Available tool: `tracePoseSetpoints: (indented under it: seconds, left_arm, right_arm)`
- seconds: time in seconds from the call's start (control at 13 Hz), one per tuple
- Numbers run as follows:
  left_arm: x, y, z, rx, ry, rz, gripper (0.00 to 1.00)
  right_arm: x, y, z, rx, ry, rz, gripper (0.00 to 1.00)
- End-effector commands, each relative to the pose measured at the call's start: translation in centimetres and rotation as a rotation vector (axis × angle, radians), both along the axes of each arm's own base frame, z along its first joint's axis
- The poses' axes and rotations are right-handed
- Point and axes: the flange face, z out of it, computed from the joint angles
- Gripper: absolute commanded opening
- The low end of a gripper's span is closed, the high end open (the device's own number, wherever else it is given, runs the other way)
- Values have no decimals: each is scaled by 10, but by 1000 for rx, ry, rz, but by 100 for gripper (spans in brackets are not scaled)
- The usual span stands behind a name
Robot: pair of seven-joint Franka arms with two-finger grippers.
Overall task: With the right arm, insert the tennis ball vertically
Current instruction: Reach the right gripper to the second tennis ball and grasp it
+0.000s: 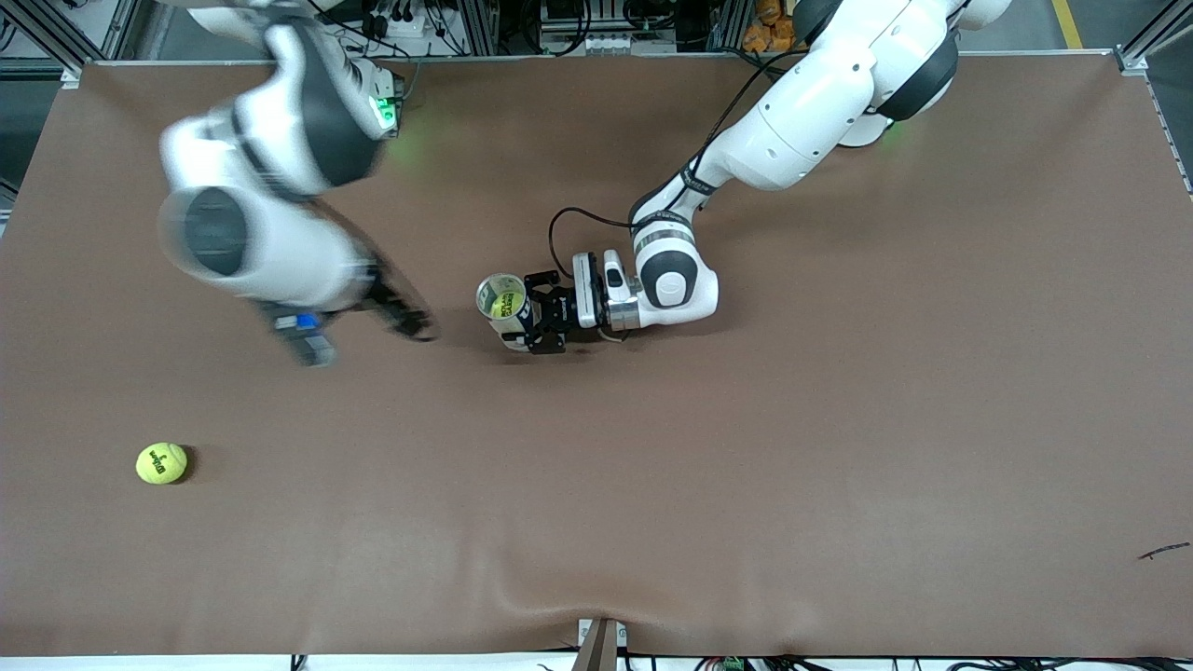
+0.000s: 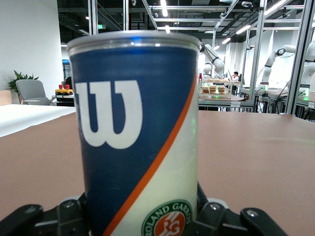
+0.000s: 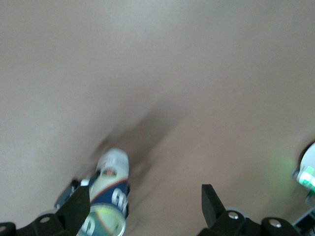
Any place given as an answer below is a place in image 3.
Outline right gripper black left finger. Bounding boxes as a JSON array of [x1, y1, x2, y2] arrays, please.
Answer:
[[0, 185, 91, 236]]

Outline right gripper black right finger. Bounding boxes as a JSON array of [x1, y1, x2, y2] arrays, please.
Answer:
[[199, 183, 303, 236]]

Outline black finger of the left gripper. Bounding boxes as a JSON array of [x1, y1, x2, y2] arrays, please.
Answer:
[[54, 179, 90, 210], [125, 183, 131, 218]]

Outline blue white tennis ball can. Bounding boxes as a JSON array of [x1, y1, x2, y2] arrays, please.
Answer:
[[82, 147, 130, 236]]

